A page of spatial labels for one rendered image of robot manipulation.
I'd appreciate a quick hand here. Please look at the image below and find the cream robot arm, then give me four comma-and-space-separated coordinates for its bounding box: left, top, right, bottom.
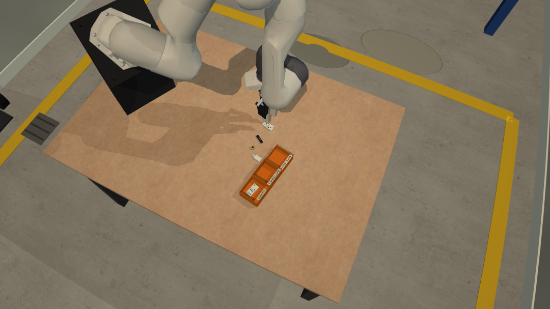
89, 0, 309, 109

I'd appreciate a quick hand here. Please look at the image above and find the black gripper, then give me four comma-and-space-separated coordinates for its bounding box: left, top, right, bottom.
255, 96, 276, 124

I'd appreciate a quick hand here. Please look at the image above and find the orange three-compartment bin rack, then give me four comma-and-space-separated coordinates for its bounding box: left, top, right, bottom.
239, 145, 293, 207

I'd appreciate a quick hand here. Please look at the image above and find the white domino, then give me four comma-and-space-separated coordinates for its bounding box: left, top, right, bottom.
262, 122, 275, 131
246, 184, 259, 196

